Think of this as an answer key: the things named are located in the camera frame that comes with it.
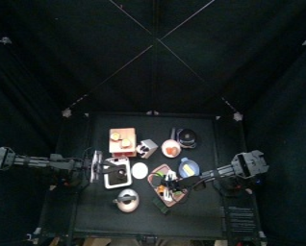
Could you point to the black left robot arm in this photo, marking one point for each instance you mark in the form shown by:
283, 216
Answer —
36, 161

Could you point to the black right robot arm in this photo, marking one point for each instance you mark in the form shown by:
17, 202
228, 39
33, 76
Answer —
240, 168

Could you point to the orange toy carrot piece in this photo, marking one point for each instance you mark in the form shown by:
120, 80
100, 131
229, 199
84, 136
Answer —
161, 190

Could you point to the green toy carrot top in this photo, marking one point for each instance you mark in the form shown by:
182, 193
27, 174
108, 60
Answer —
160, 175

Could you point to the green toy vegetable piece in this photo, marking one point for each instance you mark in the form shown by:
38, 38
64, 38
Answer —
177, 193

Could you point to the white round plate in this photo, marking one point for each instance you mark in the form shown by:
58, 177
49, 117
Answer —
140, 170

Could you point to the blue toy bowl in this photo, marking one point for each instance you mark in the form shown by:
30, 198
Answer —
189, 167

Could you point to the yellow toy food piece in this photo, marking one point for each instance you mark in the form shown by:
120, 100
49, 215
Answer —
188, 167

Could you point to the pink toy cutting board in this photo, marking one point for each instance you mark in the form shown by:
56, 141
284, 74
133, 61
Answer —
160, 168

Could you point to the dark green toy vegetable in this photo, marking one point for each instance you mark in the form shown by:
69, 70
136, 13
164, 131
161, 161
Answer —
161, 206

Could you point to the yellow toy food slice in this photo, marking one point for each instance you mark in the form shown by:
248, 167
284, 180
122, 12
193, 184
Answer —
116, 136
126, 143

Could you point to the orange wooden toy box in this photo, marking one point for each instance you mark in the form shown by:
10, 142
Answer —
122, 142

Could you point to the grey toy toaster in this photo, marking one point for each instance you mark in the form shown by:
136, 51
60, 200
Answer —
148, 148

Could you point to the orange toy food piece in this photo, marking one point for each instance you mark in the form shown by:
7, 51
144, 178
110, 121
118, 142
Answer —
173, 150

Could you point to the black toy pot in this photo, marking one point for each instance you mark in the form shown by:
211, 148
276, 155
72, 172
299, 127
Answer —
188, 137

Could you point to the white printed table label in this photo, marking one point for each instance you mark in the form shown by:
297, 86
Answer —
241, 218

